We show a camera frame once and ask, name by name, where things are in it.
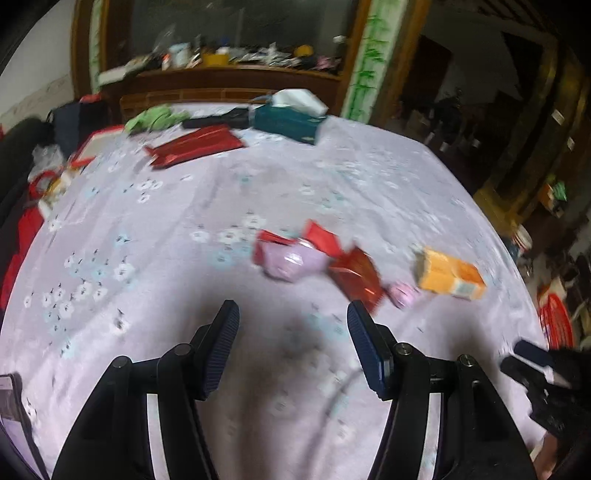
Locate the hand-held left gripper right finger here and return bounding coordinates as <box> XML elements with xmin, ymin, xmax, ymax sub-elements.
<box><xmin>346</xmin><ymin>300</ymin><xmax>539</xmax><ymax>480</ymax></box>

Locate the dark cloth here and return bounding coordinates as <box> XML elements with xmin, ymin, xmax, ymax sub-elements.
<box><xmin>46</xmin><ymin>102</ymin><xmax>110</xmax><ymax>153</ymax></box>

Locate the pile of assorted small items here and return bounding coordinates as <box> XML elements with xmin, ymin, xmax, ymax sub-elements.
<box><xmin>99</xmin><ymin>39</ymin><xmax>345</xmax><ymax>84</ymax></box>

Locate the small pink wrapper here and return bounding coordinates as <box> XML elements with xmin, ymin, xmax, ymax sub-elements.
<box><xmin>388</xmin><ymin>282</ymin><xmax>419</xmax><ymax>308</ymax></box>

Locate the teal tissue box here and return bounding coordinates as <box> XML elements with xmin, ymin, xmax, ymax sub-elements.
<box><xmin>253</xmin><ymin>89</ymin><xmax>329</xmax><ymax>145</ymax></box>

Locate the red foil wrapper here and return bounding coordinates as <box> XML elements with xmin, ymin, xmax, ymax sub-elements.
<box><xmin>252</xmin><ymin>220</ymin><xmax>343</xmax><ymax>267</ymax></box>

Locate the purple floral tablecloth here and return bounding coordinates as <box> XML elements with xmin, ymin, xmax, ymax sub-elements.
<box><xmin>0</xmin><ymin>104</ymin><xmax>555</xmax><ymax>480</ymax></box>

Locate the black framed object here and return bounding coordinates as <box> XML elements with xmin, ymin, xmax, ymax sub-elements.
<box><xmin>0</xmin><ymin>374</ymin><xmax>49</xmax><ymax>480</ymax></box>

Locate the person's right hand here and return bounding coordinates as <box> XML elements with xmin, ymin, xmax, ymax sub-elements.
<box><xmin>531</xmin><ymin>434</ymin><xmax>561</xmax><ymax>480</ymax></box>

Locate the red plastic basket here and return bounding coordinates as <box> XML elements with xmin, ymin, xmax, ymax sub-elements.
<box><xmin>538</xmin><ymin>286</ymin><xmax>576</xmax><ymax>350</ymax></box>

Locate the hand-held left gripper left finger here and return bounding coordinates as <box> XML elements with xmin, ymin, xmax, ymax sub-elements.
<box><xmin>51</xmin><ymin>299</ymin><xmax>241</xmax><ymax>480</ymax></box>

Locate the orange box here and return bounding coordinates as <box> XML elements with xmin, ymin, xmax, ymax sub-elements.
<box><xmin>416</xmin><ymin>248</ymin><xmax>487</xmax><ymax>300</ymax></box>

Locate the red rimmed gift box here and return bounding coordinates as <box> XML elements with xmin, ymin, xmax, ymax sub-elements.
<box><xmin>69</xmin><ymin>130</ymin><xmax>124</xmax><ymax>169</ymax></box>

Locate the wooden cabinet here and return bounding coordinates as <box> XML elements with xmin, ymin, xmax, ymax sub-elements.
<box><xmin>71</xmin><ymin>0</ymin><xmax>370</xmax><ymax>123</ymax></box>

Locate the flat red box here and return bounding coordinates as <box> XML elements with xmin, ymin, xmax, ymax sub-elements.
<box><xmin>144</xmin><ymin>126</ymin><xmax>245</xmax><ymax>169</ymax></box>

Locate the green bamboo wall strip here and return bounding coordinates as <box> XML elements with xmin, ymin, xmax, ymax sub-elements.
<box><xmin>342</xmin><ymin>0</ymin><xmax>409</xmax><ymax>123</ymax></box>

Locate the wooden shelf rack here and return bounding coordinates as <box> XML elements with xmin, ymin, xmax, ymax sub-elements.
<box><xmin>475</xmin><ymin>41</ymin><xmax>591</xmax><ymax>222</ymax></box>

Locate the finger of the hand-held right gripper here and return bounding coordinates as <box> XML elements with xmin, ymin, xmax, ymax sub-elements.
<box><xmin>501</xmin><ymin>355</ymin><xmax>548</xmax><ymax>395</ymax></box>
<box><xmin>515</xmin><ymin>340</ymin><xmax>557</xmax><ymax>372</ymax></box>

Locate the green cloth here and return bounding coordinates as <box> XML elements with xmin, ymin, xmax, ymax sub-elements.
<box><xmin>124</xmin><ymin>105</ymin><xmax>190</xmax><ymax>136</ymax></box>

